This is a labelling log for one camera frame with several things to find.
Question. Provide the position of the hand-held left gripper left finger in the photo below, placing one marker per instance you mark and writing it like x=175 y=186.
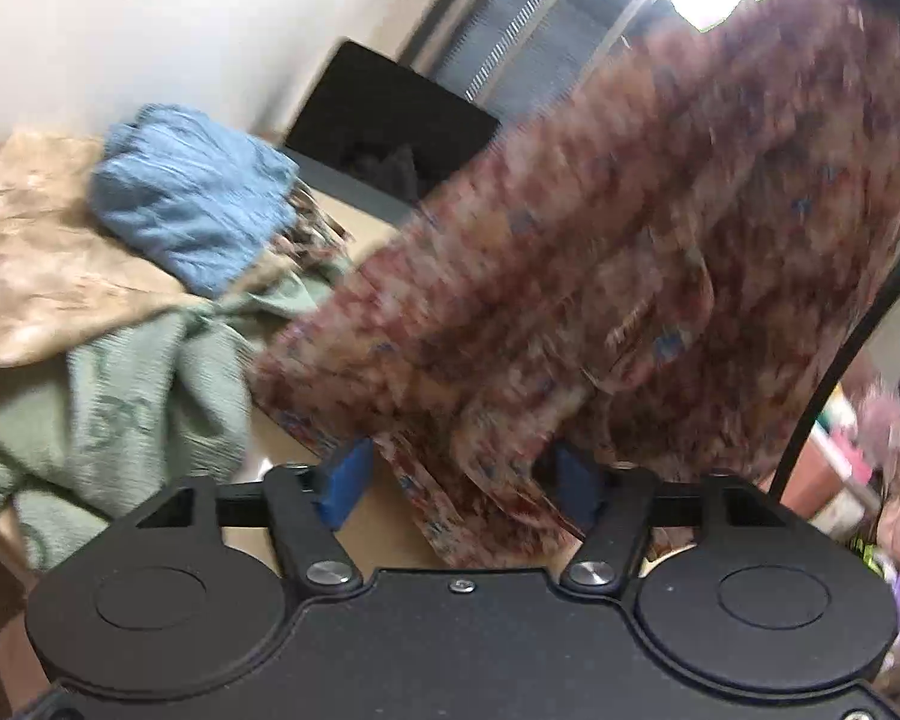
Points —
x=345 y=484

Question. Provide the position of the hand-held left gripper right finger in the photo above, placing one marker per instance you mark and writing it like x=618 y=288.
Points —
x=579 y=487

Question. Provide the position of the red floral garment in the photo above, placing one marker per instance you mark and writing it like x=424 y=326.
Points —
x=607 y=255

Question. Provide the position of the green patterned cloth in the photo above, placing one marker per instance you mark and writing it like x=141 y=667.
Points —
x=135 y=405

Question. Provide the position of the blue knit sweater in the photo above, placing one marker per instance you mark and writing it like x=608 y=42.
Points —
x=187 y=195

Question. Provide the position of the black tablet with keyboard cover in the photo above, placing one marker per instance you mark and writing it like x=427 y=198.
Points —
x=390 y=127

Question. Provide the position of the beige floral cloth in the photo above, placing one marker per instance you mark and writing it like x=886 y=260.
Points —
x=37 y=255

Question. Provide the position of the window blinds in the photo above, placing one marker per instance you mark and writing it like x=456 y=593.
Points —
x=525 y=37

